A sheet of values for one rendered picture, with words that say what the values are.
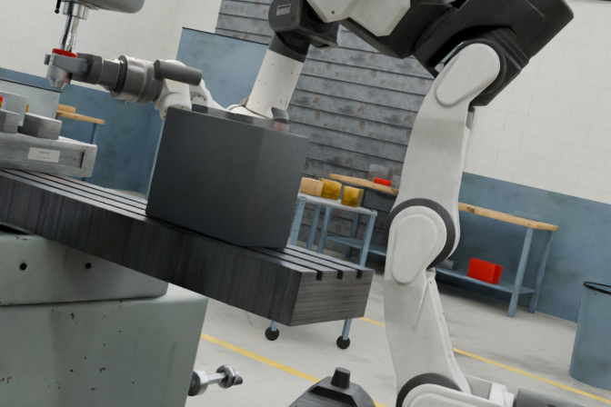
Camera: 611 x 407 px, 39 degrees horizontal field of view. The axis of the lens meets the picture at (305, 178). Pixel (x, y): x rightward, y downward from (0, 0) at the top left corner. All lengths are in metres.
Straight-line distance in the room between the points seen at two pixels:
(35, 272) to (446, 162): 0.81
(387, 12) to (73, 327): 0.86
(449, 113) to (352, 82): 8.19
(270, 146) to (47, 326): 0.55
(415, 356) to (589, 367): 4.32
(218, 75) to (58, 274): 6.26
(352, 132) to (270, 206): 8.45
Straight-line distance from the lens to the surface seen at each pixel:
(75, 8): 1.71
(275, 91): 1.96
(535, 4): 1.77
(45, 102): 6.57
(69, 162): 1.88
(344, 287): 1.34
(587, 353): 6.05
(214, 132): 1.38
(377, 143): 9.63
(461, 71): 1.72
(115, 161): 11.29
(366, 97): 9.77
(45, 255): 1.56
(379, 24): 1.77
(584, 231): 8.88
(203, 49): 7.85
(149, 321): 1.83
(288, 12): 1.94
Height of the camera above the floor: 1.15
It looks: 2 degrees down
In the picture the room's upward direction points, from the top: 13 degrees clockwise
